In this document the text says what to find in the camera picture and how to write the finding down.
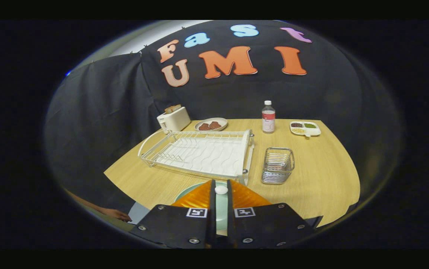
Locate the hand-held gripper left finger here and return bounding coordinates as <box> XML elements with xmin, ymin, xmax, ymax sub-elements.
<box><xmin>129</xmin><ymin>179</ymin><xmax>217</xmax><ymax>249</ymax></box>

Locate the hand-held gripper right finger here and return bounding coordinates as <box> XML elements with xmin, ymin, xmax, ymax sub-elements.
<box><xmin>226</xmin><ymin>179</ymin><xmax>315</xmax><ymax>249</ymax></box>

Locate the light green plate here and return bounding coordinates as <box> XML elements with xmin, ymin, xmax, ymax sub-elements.
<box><xmin>174</xmin><ymin>181</ymin><xmax>239</xmax><ymax>231</ymax></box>

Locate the metal wire basket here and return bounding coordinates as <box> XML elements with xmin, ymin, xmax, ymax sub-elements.
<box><xmin>261</xmin><ymin>147</ymin><xmax>295</xmax><ymax>185</ymax></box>

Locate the white wire dish rack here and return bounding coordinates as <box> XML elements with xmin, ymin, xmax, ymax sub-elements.
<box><xmin>138</xmin><ymin>129</ymin><xmax>255</xmax><ymax>186</ymax></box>

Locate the white oval plate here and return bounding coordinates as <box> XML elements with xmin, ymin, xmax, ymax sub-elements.
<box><xmin>194</xmin><ymin>118</ymin><xmax>228</xmax><ymax>132</ymax></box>

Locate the white drip tray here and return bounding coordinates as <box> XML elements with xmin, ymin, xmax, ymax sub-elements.
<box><xmin>155</xmin><ymin>138</ymin><xmax>246</xmax><ymax>177</ymax></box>

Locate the white divided tray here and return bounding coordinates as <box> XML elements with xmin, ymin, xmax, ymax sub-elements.
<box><xmin>290</xmin><ymin>121</ymin><xmax>321</xmax><ymax>138</ymax></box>

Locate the clear bottle with red label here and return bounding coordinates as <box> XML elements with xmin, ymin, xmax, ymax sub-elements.
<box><xmin>262</xmin><ymin>100</ymin><xmax>276</xmax><ymax>134</ymax></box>

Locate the white toaster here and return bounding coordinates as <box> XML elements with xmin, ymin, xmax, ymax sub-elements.
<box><xmin>157</xmin><ymin>106</ymin><xmax>191</xmax><ymax>134</ymax></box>

